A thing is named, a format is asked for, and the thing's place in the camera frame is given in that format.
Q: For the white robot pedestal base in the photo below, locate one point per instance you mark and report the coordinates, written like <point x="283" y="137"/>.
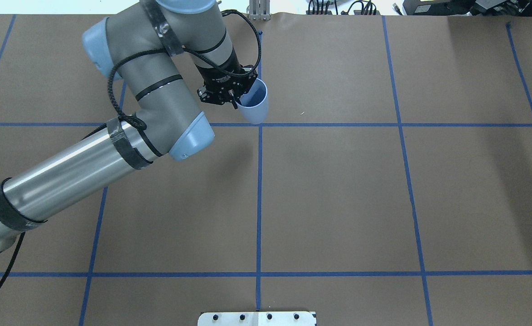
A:
<point x="256" y="318"/>

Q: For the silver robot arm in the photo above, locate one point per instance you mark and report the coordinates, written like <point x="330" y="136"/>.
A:
<point x="160" y="59"/>

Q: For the blue plastic cup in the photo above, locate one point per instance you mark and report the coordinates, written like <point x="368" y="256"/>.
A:
<point x="254" y="105"/>

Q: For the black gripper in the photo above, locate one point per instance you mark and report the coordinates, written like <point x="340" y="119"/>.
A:
<point x="219" y="81"/>

